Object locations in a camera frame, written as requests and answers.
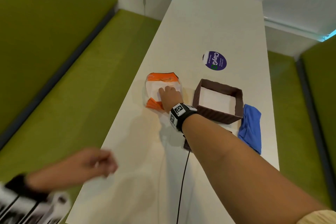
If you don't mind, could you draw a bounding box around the person's right hand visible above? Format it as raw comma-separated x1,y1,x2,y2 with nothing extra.
157,86,184,114

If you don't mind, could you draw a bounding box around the person's left hand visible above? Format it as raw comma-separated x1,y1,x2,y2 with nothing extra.
26,147,119,193

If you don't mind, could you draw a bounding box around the orange and white plastic packet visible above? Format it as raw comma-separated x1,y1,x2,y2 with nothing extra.
143,72,183,111

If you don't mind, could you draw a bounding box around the person's right forearm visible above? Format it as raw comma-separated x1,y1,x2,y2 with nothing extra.
182,113,329,224

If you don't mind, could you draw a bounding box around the black wrist tracker with markers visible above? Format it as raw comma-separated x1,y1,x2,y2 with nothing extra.
169,103,198,134

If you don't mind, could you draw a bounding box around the brown square box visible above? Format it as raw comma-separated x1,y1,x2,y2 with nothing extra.
192,79,244,125

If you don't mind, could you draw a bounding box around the round purple sticker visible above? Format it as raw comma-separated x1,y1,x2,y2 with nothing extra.
202,51,228,71

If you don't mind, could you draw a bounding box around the black and white wrist device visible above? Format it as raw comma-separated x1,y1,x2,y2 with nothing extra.
0,173,72,224

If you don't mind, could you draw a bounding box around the blue cloth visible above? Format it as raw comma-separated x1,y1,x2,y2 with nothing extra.
237,104,262,155

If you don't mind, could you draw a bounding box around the green upholstered bench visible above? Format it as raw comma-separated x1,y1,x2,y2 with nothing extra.
0,0,162,224
267,35,336,210

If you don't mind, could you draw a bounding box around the pale yellow sleeve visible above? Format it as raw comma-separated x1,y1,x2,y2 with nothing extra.
296,209,336,224

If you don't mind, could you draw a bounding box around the black cable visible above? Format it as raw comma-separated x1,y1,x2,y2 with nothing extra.
176,149,191,224

